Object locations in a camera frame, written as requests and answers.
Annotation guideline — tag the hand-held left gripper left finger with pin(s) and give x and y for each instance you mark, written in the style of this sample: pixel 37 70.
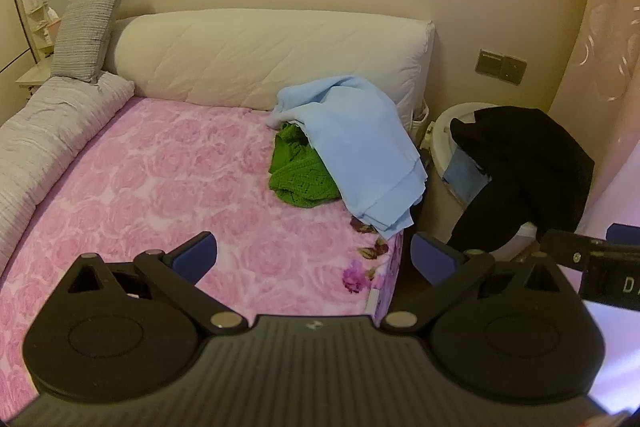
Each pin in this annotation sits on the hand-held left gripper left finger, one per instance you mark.
pixel 195 253

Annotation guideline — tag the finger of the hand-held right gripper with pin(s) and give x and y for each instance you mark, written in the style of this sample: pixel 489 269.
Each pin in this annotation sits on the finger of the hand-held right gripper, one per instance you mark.
pixel 624 233
pixel 565 249

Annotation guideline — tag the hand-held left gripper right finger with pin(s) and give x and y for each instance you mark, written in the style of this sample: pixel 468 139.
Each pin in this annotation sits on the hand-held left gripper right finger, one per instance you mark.
pixel 434 257

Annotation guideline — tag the light blue garment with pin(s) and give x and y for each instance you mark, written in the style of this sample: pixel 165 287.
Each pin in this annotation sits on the light blue garment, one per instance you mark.
pixel 360 137

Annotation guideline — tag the pink floral blanket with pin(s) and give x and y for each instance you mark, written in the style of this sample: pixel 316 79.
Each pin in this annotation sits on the pink floral blanket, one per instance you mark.
pixel 175 187

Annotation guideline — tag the blue cloth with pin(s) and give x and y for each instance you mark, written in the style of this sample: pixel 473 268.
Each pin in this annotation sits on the blue cloth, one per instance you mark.
pixel 462 179

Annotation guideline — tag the black garment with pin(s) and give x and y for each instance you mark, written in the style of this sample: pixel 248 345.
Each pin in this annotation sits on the black garment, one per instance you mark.
pixel 525 167

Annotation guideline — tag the white laundry basket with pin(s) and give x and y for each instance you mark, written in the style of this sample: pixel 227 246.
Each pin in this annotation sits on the white laundry basket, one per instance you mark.
pixel 442 132

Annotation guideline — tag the green knitted sweater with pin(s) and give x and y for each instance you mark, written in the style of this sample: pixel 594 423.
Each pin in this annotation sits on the green knitted sweater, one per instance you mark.
pixel 300 177

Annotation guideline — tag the grey striped quilt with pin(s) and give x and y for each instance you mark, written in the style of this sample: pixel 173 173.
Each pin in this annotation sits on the grey striped quilt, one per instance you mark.
pixel 45 127

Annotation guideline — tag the pink curtain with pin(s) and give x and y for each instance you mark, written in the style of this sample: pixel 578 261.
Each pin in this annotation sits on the pink curtain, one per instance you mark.
pixel 605 32

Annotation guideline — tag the white quilted headboard cushion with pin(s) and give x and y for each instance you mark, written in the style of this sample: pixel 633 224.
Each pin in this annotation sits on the white quilted headboard cushion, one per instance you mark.
pixel 250 52

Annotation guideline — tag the grey striped pillow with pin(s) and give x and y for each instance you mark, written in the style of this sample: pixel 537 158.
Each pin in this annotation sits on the grey striped pillow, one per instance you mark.
pixel 85 32

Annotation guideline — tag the metal wall switch panel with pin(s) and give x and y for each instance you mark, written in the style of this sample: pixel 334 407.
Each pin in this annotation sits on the metal wall switch panel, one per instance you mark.
pixel 500 66

